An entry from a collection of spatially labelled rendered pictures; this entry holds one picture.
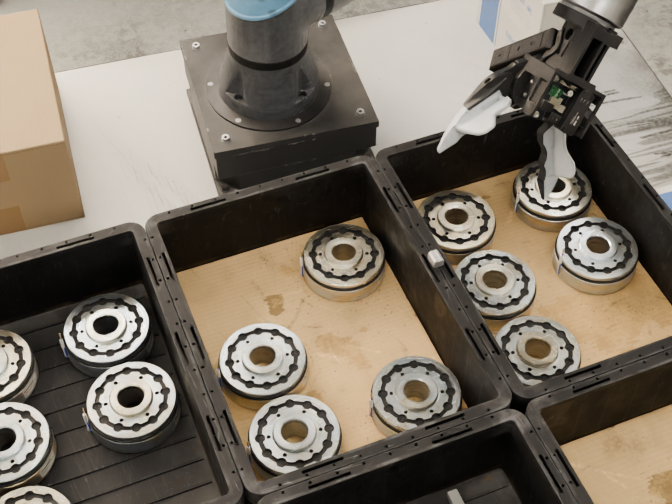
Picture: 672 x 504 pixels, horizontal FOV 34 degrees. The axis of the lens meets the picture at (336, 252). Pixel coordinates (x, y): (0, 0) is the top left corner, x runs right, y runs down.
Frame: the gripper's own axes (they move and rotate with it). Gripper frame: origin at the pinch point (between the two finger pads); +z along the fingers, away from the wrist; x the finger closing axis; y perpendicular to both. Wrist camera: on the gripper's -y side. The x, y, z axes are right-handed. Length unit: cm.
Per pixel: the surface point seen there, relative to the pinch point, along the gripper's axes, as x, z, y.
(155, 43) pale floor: 5, 31, -188
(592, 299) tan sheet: 23.0, 9.1, -1.5
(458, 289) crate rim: 2.2, 12.9, 2.6
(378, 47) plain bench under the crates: 11, -2, -69
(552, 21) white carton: 25, -19, -46
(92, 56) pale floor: -9, 41, -188
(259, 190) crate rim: -16.9, 15.7, -17.6
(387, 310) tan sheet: 1.4, 21.4, -7.6
